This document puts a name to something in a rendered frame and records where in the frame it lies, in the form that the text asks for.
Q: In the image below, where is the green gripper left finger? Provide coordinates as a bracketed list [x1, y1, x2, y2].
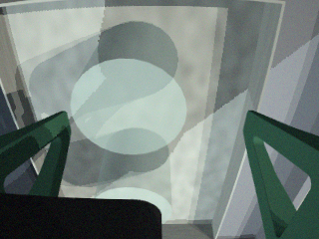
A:
[0, 112, 71, 196]

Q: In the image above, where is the white shallow tray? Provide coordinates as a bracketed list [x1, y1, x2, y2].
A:
[0, 0, 286, 239]

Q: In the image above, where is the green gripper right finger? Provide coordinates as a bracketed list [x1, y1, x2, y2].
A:
[243, 111, 319, 239]

